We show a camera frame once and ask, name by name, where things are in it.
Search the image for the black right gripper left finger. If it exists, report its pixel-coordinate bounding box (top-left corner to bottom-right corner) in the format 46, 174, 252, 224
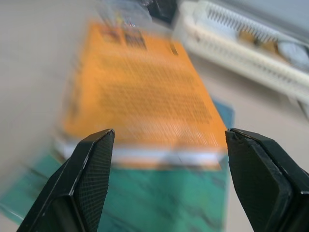
16, 129, 115, 232

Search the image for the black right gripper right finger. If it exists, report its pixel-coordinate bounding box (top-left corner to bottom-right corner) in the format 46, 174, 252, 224
225, 128, 309, 232

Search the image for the green book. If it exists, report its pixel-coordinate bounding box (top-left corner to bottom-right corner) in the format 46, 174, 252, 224
0, 98, 235, 232

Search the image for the orange book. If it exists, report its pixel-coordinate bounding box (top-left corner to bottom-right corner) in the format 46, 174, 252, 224
53, 22, 227, 172

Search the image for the white slatted rack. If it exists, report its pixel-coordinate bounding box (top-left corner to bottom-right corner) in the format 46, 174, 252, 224
174, 0, 309, 119

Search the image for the clear plastic bag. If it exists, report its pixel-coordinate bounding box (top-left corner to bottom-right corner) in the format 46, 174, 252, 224
95, 0, 153, 29

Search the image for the black object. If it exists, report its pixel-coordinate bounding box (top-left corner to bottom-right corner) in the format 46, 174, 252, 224
146, 0, 178, 25

